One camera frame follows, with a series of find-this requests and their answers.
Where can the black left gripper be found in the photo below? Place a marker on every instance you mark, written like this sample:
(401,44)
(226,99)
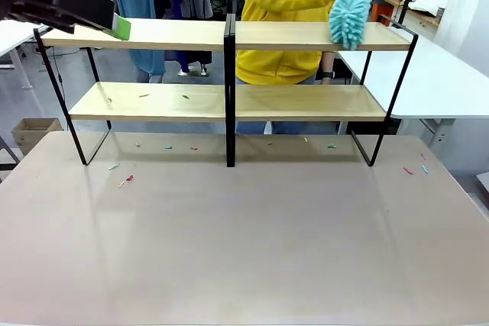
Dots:
(72,5)

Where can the teal chenille duster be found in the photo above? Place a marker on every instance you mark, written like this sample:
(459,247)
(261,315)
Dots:
(349,13)

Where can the person's bare left forearm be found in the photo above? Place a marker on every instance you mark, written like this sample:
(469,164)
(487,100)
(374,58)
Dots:
(328,62)

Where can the white side table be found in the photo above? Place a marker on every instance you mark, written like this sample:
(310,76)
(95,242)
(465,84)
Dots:
(15,36)

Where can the brown cardboard box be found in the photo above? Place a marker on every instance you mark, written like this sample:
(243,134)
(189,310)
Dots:
(36,133)

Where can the cream paper scrap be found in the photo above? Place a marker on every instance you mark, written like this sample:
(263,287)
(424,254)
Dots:
(122,183)

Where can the person in yellow hoodie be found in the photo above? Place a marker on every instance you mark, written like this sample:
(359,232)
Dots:
(279,17)

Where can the black wrist watch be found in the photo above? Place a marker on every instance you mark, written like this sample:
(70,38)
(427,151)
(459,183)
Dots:
(328,74)

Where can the wooden workbench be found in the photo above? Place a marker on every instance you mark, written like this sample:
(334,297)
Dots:
(416,17)

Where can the large white table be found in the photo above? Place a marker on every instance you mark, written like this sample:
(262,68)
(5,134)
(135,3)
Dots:
(431,81)

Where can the wooden shelf unit black frame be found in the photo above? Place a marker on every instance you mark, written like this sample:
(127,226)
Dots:
(305,36)
(153,34)

